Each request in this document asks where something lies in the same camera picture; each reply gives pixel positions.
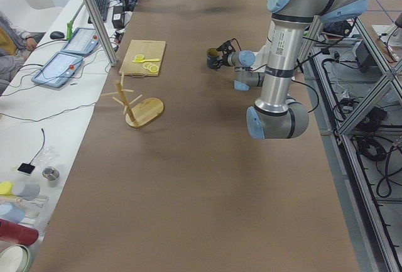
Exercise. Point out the black computer mouse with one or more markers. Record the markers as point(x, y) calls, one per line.
point(57, 35)

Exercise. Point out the blue teach pendant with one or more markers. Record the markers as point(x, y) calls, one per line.
point(82, 43)
point(58, 70)

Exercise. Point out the black power adapter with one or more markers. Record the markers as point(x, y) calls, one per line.
point(118, 17)

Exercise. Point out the wooden cup storage rack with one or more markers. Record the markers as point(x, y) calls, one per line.
point(136, 114)

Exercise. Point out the seated person grey jacket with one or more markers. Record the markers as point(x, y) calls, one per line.
point(16, 46)

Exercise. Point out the red bottle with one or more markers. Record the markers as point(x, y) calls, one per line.
point(18, 234)

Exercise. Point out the light blue cup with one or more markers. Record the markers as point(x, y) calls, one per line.
point(11, 212)

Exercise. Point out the dark green mug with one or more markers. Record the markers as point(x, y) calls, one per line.
point(213, 58)

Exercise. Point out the green handled tool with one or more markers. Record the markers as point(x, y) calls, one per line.
point(70, 23)

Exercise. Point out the far blue teach pendant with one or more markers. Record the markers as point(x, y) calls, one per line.
point(82, 43)

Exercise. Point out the white green rim bowl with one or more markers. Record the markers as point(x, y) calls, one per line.
point(15, 258)

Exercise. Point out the lemon slice front of pair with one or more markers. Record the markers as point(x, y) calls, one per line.
point(139, 57)

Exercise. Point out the small black square device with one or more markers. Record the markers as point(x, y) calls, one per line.
point(26, 168)

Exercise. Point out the aluminium frame post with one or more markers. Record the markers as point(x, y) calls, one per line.
point(101, 30)

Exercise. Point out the grey cup lying down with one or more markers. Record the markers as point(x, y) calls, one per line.
point(27, 191)

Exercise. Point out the black keyboard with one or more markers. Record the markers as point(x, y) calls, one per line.
point(103, 7)

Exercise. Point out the yellow plastic knife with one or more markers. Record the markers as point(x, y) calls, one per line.
point(146, 60)

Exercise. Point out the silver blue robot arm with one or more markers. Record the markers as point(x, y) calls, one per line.
point(275, 114)

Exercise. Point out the near blue teach pendant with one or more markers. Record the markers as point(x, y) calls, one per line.
point(58, 70)

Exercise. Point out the crumpled clear plastic bag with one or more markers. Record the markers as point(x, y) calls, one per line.
point(46, 157)

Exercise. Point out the lemon slice end of row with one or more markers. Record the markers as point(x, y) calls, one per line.
point(156, 71)

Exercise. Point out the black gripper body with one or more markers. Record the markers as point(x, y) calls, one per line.
point(225, 59)

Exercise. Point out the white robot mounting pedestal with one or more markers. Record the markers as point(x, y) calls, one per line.
point(262, 55)

